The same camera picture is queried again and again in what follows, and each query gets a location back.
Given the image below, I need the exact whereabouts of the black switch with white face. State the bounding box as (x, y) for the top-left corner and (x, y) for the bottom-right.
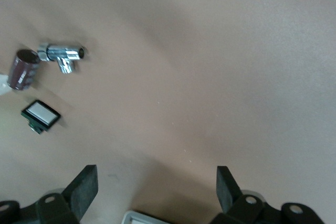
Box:
(20, 99), (61, 135)

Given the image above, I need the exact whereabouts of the white curved bracket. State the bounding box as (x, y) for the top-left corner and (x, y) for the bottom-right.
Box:
(0, 73), (13, 97)

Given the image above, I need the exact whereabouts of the chrome valve fitting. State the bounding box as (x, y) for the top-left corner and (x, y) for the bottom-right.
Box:
(37, 41), (86, 74)

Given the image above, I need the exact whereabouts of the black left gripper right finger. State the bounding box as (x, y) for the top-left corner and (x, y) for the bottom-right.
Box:
(209, 166), (327, 224)

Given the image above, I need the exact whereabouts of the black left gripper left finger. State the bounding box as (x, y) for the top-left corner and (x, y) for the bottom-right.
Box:
(0, 165), (99, 224)

